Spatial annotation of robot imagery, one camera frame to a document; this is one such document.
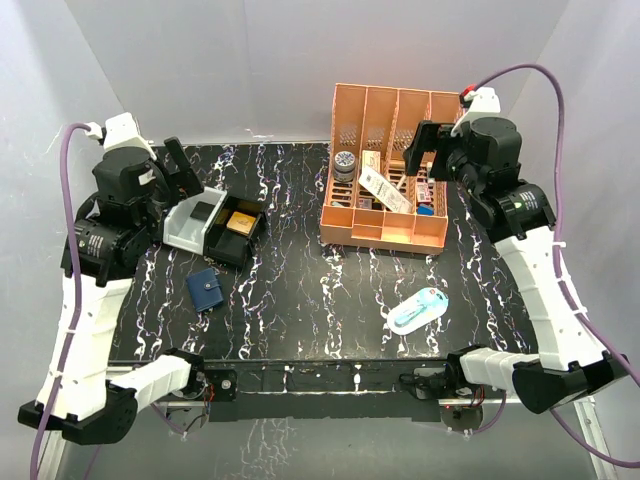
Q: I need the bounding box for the round jar with patterned lid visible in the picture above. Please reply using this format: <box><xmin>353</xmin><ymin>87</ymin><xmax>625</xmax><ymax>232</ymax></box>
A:
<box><xmin>333</xmin><ymin>151</ymin><xmax>357</xmax><ymax>183</ymax></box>

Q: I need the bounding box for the black tray with gold card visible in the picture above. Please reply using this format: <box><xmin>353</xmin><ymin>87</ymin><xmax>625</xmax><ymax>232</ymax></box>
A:
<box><xmin>203</xmin><ymin>195</ymin><xmax>267</xmax><ymax>270</ymax></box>

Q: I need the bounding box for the blister pack with blue tool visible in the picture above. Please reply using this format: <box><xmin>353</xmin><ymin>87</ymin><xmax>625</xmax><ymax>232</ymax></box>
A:
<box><xmin>387</xmin><ymin>287</ymin><xmax>449</xmax><ymax>335</ymax></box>

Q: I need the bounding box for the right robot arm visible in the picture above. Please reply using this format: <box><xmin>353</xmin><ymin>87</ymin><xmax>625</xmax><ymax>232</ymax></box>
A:
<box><xmin>403</xmin><ymin>87</ymin><xmax>627</xmax><ymax>414</ymax></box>

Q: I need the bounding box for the black item in white bin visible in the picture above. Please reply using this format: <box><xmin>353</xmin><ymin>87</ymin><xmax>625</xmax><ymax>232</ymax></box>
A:
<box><xmin>190</xmin><ymin>201</ymin><xmax>215</xmax><ymax>222</ymax></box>

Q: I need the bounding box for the white plastic bin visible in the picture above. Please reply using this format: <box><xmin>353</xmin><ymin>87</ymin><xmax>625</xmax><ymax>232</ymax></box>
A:
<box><xmin>162</xmin><ymin>187</ymin><xmax>227</xmax><ymax>255</ymax></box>

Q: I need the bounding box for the orange desk file organizer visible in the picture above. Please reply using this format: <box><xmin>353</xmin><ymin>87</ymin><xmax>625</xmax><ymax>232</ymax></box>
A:
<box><xmin>320</xmin><ymin>83</ymin><xmax>461</xmax><ymax>254</ymax></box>

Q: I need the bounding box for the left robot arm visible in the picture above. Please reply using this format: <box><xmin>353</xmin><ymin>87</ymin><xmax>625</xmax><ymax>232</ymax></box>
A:
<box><xmin>18</xmin><ymin>112</ymin><xmax>207</xmax><ymax>445</ymax></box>

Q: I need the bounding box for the gold credit card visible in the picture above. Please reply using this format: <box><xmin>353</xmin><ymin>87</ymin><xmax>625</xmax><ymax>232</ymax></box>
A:
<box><xmin>226</xmin><ymin>211</ymin><xmax>256</xmax><ymax>236</ymax></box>

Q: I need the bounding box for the white labelled flat package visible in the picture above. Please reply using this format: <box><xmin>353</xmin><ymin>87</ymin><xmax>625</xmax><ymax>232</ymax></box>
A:
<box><xmin>358</xmin><ymin>166</ymin><xmax>412</xmax><ymax>214</ymax></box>

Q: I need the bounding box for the blue card holder wallet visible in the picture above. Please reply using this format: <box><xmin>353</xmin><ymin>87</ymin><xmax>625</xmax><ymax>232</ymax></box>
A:
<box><xmin>186</xmin><ymin>268</ymin><xmax>224</xmax><ymax>313</ymax></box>

